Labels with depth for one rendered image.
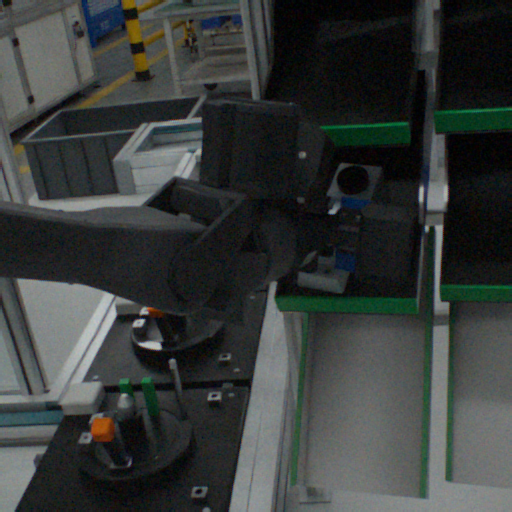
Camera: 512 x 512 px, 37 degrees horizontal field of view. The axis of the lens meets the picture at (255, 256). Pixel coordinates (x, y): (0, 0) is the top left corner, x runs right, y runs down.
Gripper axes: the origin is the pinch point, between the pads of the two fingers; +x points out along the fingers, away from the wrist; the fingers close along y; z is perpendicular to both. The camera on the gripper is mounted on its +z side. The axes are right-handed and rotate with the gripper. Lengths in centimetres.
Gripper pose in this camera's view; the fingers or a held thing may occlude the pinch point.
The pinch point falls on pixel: (318, 222)
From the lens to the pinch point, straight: 66.1
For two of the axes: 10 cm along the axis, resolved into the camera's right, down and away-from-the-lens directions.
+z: 0.8, -9.7, -2.2
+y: -9.0, -1.6, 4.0
